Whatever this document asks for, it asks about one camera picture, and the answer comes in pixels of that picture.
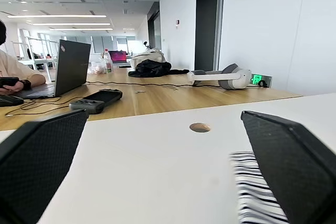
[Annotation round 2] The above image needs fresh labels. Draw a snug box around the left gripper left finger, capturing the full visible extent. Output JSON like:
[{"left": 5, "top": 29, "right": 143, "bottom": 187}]
[{"left": 0, "top": 109, "right": 89, "bottom": 224}]

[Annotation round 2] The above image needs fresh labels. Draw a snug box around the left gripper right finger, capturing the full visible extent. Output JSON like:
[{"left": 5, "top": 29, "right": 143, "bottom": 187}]
[{"left": 240, "top": 110, "right": 336, "bottom": 224}]

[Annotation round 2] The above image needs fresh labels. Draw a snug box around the black and white striped T-shirt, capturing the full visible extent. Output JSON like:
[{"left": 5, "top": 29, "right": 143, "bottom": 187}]
[{"left": 229, "top": 151, "right": 290, "bottom": 224}]

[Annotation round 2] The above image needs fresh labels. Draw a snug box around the black computer mouse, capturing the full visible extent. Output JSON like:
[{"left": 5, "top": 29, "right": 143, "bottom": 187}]
[{"left": 0, "top": 94, "right": 25, "bottom": 108}]

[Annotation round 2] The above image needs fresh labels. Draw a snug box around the black handheld game controller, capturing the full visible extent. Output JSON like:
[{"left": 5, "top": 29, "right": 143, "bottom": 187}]
[{"left": 69, "top": 89, "right": 123, "bottom": 115}]

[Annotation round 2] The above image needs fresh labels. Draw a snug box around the green exit sign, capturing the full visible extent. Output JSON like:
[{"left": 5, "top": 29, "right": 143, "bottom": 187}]
[{"left": 250, "top": 73, "right": 273, "bottom": 89}]

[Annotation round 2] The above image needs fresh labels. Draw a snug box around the person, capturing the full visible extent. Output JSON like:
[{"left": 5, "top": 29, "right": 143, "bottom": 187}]
[{"left": 0, "top": 20, "right": 47, "bottom": 95}]

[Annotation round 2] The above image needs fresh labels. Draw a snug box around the dark grey open laptop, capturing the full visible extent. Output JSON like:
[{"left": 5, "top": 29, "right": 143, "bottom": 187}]
[{"left": 12, "top": 39, "right": 91, "bottom": 99}]

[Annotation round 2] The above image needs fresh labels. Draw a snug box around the white and grey headset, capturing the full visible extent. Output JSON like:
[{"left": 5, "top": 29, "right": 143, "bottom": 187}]
[{"left": 186, "top": 63, "right": 252, "bottom": 90}]

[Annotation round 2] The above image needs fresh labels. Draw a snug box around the clear plastic bag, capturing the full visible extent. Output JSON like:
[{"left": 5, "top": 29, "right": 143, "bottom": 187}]
[{"left": 87, "top": 55, "right": 107, "bottom": 75}]

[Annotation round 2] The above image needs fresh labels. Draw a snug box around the clear plastic bottle red cap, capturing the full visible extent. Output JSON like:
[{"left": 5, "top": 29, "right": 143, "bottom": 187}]
[{"left": 104, "top": 48, "right": 113, "bottom": 73}]

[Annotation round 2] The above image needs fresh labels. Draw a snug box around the laptop with red screen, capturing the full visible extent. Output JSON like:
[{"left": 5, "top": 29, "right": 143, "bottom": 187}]
[{"left": 108, "top": 50, "right": 131, "bottom": 65}]

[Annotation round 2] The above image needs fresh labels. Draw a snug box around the black bunched garment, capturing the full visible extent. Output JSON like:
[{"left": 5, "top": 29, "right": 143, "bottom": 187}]
[{"left": 128, "top": 59, "right": 190, "bottom": 78}]

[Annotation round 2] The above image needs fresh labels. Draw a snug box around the white cloth bag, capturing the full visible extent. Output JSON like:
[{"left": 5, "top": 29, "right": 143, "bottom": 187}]
[{"left": 130, "top": 47, "right": 167, "bottom": 69}]

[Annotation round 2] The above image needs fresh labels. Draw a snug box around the black thin cable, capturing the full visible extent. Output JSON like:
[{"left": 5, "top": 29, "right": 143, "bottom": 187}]
[{"left": 4, "top": 80, "right": 266, "bottom": 117}]

